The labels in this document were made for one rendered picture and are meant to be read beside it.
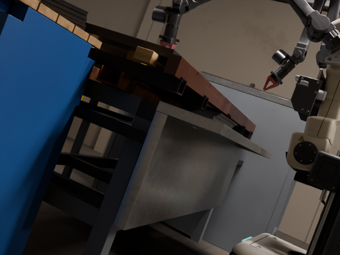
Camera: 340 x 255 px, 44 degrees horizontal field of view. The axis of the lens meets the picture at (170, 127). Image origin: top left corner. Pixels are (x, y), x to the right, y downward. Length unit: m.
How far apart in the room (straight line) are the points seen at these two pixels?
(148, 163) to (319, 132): 0.97
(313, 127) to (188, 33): 3.60
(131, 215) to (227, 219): 1.65
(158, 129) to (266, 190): 1.68
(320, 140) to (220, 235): 1.16
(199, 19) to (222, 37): 0.40
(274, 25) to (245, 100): 2.36
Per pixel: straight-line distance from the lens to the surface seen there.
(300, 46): 2.37
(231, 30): 5.22
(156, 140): 1.20
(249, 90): 2.87
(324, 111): 2.02
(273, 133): 2.81
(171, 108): 1.20
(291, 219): 4.74
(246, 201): 2.81
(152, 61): 1.29
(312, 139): 1.96
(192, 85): 1.42
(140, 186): 1.21
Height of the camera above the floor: 0.62
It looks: level
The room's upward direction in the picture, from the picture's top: 21 degrees clockwise
